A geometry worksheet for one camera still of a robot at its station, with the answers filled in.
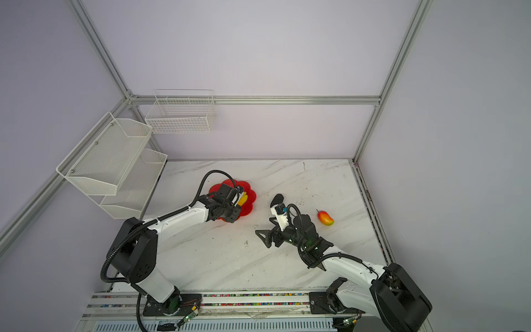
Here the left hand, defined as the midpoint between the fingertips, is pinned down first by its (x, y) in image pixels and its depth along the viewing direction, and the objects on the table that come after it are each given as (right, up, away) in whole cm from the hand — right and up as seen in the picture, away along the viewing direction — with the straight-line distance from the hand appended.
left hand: (230, 211), depth 90 cm
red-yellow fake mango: (+43, -3, +3) cm, 43 cm away
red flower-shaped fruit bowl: (+7, +2, +5) cm, 8 cm away
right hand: (+15, -3, -12) cm, 20 cm away
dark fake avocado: (+21, +4, +10) cm, 24 cm away
